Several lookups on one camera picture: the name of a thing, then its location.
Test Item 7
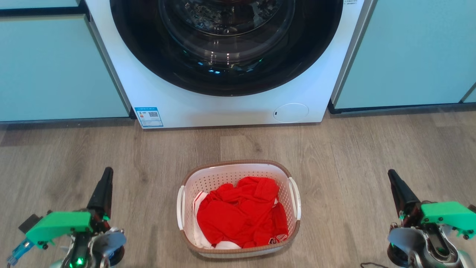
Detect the blue white energy label sticker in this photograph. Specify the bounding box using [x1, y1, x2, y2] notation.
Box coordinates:
[134, 107, 164, 128]

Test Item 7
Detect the black round glass washer door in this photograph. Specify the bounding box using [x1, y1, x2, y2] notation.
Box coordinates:
[110, 0, 344, 96]

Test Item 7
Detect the white perforated laundry basket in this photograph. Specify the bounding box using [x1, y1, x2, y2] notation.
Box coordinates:
[177, 160, 302, 258]

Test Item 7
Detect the blue cable connector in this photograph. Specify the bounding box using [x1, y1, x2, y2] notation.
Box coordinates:
[6, 238, 36, 266]

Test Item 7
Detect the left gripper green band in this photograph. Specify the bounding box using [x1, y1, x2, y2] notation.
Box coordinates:
[25, 167, 114, 246]

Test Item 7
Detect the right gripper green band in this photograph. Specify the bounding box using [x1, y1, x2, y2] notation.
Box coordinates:
[387, 169, 476, 239]

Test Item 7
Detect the tall pale green cabinet door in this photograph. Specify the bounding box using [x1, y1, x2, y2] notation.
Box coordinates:
[333, 0, 476, 109]

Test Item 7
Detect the round white filter cover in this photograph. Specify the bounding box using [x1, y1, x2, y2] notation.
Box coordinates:
[273, 103, 309, 123]

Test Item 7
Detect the pale green cabinet drawer front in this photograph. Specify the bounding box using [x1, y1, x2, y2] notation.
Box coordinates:
[0, 0, 81, 10]

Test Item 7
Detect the white front-load washing machine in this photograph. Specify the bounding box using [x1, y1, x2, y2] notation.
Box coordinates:
[85, 0, 374, 129]

